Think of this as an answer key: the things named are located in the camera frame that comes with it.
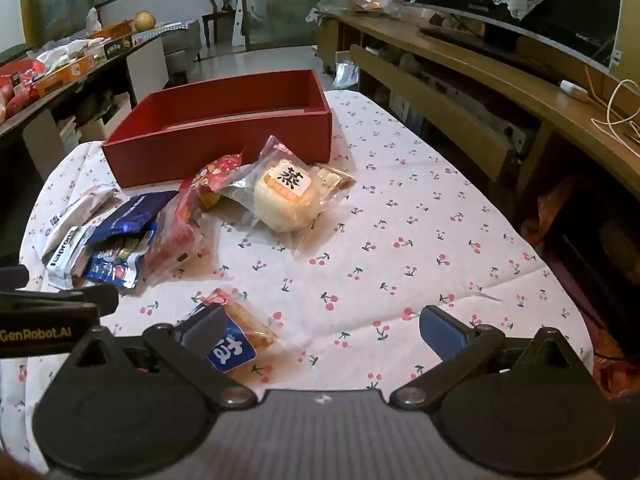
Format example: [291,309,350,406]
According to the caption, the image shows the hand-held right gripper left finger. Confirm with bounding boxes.
[62,304,258,408]

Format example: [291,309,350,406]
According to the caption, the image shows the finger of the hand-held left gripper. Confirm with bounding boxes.
[0,285,120,317]

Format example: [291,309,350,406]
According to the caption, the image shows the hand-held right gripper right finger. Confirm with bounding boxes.
[390,305,591,408]

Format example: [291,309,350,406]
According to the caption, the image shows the blue label rice cracker packet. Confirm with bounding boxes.
[185,287,278,376]

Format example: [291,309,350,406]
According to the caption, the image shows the white packet black lettering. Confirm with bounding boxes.
[46,225,96,290]

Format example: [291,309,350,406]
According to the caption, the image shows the silver white snack packet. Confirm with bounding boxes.
[34,184,122,256]

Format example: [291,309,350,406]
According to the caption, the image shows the dark blue snack packet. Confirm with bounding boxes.
[92,191,180,243]

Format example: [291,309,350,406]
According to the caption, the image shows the red snack bag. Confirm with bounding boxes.
[145,180,218,288]

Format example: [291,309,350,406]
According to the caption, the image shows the white bun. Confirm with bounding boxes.
[227,135,346,256]

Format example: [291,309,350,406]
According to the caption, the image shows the red cardboard box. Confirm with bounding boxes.
[102,69,333,188]

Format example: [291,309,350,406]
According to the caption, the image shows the cherry print tablecloth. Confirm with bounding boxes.
[0,89,596,466]

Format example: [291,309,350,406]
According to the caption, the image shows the red cartoon candy packet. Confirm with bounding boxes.
[192,152,244,210]

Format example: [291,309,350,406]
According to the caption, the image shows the long dark side table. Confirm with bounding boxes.
[0,35,168,181]

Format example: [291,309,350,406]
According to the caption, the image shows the red plastic bags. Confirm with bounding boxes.
[0,59,47,123]

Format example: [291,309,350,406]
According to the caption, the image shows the orange snack box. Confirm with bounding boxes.
[34,54,97,98]

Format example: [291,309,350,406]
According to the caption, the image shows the white plastic bag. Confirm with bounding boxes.
[37,37,103,68]

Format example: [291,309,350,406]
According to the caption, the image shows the black yellow box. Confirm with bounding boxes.
[97,35,133,61]

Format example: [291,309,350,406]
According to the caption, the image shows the wooden television cabinet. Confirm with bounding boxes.
[315,7,640,201]

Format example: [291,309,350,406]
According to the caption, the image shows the orange fruit box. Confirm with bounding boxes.
[90,20,136,41]

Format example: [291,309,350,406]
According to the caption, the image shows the clear plastic bag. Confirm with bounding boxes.
[332,62,361,88]

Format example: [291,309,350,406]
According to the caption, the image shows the white power adapter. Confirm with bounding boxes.
[559,80,589,101]

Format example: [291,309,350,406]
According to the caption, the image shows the clear plastic bags on cabinet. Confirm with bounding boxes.
[312,0,401,18]

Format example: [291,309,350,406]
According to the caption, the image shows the black television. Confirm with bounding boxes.
[405,0,626,86]

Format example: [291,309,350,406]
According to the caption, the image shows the white cable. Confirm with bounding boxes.
[582,67,640,148]

